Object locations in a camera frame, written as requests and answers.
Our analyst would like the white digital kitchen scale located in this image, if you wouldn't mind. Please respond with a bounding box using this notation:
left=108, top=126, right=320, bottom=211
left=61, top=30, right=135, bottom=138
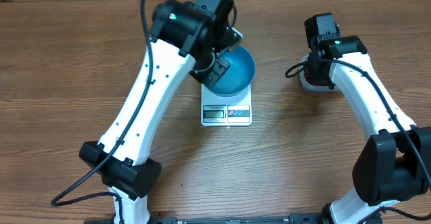
left=201, top=85, right=253, bottom=127

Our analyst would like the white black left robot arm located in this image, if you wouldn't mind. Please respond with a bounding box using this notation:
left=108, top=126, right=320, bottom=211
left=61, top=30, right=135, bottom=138
left=79, top=0, right=242, bottom=223

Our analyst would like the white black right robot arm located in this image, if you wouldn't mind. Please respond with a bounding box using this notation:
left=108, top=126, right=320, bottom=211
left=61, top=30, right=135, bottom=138
left=300, top=13, right=430, bottom=223

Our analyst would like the teal metal bowl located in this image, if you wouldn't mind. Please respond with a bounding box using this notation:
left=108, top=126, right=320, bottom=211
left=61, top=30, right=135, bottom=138
left=209, top=46, right=256, bottom=97

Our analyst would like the clear container of red beans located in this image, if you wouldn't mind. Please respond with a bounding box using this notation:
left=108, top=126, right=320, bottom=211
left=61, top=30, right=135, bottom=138
left=299, top=69, right=340, bottom=93

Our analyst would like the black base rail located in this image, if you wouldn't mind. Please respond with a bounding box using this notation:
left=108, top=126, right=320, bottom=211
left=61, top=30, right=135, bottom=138
left=84, top=213, right=324, bottom=224

